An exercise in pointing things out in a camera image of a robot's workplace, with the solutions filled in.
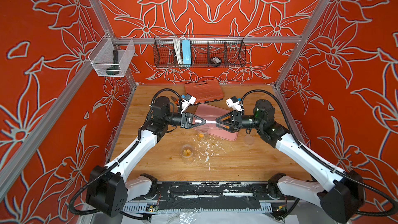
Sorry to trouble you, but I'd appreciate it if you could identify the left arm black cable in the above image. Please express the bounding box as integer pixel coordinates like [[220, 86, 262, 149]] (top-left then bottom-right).
[[69, 88, 184, 222]]

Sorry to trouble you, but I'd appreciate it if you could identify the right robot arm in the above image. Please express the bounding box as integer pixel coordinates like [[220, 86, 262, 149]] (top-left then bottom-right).
[[216, 97, 398, 224]]

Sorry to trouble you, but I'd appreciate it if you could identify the clear cookie jar front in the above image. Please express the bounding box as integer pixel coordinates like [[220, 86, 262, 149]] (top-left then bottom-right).
[[180, 144, 194, 164]]

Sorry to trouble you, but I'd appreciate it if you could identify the orange tool case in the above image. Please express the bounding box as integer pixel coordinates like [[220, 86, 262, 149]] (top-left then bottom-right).
[[184, 79, 224, 105]]

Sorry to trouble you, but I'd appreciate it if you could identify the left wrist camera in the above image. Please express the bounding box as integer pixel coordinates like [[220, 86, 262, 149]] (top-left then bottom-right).
[[181, 94, 197, 113]]

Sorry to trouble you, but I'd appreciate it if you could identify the small black box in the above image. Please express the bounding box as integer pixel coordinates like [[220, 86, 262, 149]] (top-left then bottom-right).
[[209, 57, 222, 67]]

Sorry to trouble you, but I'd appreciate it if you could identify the light blue box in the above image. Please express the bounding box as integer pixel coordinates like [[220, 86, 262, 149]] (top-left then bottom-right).
[[181, 39, 192, 67]]

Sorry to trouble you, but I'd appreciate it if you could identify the dark green brush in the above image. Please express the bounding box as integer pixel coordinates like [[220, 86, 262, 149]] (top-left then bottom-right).
[[106, 49, 120, 76]]

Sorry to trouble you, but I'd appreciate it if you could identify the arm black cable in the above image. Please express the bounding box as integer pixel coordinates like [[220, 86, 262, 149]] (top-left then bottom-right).
[[241, 89, 398, 217], [69, 88, 184, 222]]

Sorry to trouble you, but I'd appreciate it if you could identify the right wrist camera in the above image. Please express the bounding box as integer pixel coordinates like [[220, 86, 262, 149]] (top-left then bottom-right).
[[226, 96, 243, 112]]

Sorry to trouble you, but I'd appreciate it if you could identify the clear acrylic wall box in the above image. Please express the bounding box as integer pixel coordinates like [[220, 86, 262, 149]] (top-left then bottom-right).
[[88, 33, 136, 77]]

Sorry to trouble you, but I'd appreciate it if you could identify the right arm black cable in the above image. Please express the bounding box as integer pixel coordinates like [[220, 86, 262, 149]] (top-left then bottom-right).
[[241, 89, 398, 217]]

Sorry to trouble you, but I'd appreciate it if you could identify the pink plastic tray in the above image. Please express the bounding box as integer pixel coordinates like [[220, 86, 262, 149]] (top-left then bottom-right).
[[193, 104, 238, 141]]

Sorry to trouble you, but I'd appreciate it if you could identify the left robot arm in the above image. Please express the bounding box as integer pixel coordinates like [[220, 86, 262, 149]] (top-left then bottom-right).
[[68, 94, 206, 217]]

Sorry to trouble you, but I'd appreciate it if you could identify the black wire wall basket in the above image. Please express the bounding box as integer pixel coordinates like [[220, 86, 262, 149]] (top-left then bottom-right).
[[153, 35, 247, 68]]

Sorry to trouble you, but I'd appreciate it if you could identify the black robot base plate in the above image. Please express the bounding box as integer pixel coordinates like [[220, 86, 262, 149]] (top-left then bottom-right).
[[124, 181, 296, 211]]

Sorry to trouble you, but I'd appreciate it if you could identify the white coiled cable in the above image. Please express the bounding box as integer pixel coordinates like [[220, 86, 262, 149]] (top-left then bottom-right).
[[172, 37, 183, 65]]

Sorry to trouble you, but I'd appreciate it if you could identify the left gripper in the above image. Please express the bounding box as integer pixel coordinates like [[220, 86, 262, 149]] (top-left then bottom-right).
[[163, 112, 205, 132]]

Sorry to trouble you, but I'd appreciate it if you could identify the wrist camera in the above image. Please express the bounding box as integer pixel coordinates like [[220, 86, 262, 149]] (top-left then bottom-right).
[[226, 96, 243, 112], [181, 94, 197, 113]]

